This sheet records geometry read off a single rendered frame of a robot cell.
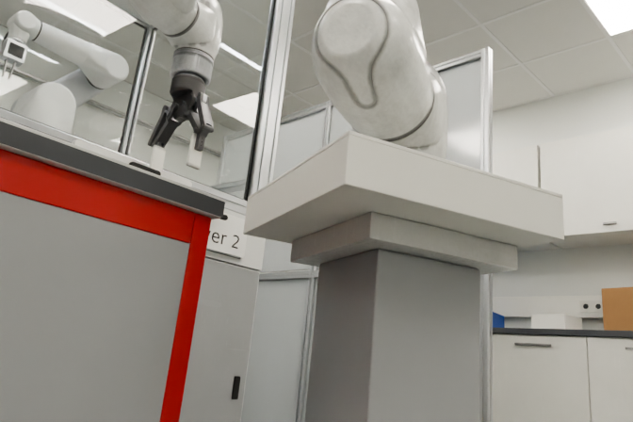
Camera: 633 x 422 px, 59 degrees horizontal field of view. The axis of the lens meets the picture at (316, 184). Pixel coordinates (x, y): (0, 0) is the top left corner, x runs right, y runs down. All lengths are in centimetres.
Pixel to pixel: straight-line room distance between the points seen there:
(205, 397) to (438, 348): 83
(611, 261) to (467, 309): 350
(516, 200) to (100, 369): 61
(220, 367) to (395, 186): 99
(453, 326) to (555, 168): 345
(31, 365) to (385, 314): 46
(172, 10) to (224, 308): 81
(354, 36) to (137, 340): 49
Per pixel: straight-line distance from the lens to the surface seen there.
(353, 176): 71
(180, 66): 127
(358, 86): 81
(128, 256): 75
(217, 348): 160
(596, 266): 443
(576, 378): 364
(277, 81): 187
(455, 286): 93
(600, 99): 481
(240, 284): 164
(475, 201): 82
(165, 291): 78
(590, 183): 419
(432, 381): 89
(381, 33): 79
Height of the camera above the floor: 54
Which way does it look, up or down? 18 degrees up
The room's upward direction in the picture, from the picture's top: 6 degrees clockwise
